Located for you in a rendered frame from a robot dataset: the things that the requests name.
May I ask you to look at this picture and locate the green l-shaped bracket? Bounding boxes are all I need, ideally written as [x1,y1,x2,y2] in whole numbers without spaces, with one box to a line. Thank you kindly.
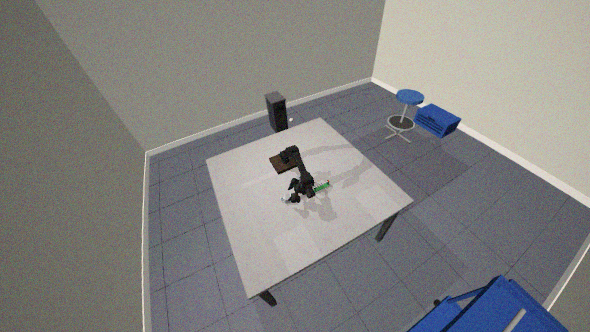
[313,182,330,193]

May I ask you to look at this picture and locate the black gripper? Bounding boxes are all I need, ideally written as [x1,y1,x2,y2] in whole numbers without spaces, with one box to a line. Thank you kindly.
[288,178,304,203]

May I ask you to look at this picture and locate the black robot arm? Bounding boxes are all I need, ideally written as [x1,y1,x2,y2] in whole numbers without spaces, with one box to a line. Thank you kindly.
[279,145,316,199]

